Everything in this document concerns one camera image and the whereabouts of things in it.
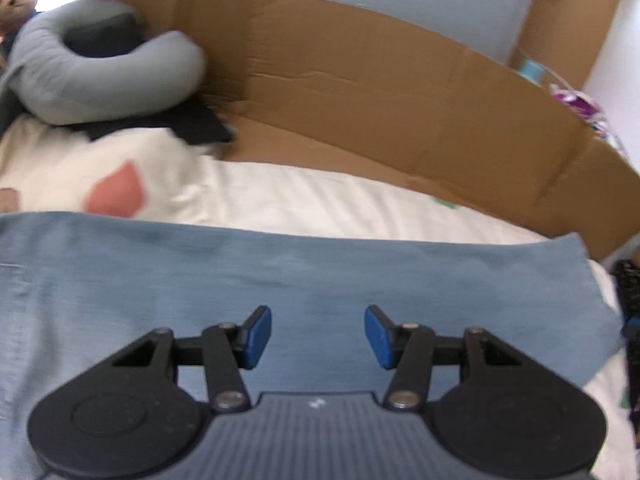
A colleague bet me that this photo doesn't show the cardboard box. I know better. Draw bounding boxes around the cardboard box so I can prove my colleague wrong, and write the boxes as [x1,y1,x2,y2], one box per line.
[509,0,627,92]

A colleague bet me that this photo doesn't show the grey neck pillow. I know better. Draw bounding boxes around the grey neck pillow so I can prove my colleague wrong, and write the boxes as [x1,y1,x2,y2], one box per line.
[7,0,208,126]

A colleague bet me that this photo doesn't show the brown cardboard sheet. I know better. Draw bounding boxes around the brown cardboard sheet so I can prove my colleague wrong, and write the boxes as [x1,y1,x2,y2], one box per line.
[120,0,640,261]

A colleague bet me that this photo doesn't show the purple and white packaging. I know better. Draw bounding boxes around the purple and white packaging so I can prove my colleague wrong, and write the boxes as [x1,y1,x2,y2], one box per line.
[549,85,627,153]

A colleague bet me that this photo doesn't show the light blue denim pants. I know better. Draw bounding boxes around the light blue denim pants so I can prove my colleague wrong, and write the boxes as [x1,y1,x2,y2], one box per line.
[0,210,623,480]

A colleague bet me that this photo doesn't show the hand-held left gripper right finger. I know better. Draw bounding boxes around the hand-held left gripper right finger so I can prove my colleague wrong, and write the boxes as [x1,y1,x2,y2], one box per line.
[364,304,526,411]

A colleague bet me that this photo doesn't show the cream printed blanket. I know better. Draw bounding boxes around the cream printed blanket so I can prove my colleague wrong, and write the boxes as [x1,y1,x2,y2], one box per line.
[0,115,640,480]

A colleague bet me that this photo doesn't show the small teal packet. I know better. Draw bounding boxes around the small teal packet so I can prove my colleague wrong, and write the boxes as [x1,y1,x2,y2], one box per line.
[519,57,547,84]

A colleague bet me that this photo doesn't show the plain black cloth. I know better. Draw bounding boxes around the plain black cloth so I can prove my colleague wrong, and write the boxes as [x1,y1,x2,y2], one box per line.
[64,14,237,147]

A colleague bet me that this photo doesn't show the black patterned cloth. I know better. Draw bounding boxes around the black patterned cloth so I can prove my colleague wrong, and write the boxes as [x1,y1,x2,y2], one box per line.
[610,259,640,361]

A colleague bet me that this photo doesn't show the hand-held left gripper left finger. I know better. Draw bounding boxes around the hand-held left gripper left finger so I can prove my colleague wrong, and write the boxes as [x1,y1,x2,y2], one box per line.
[112,305,272,413]

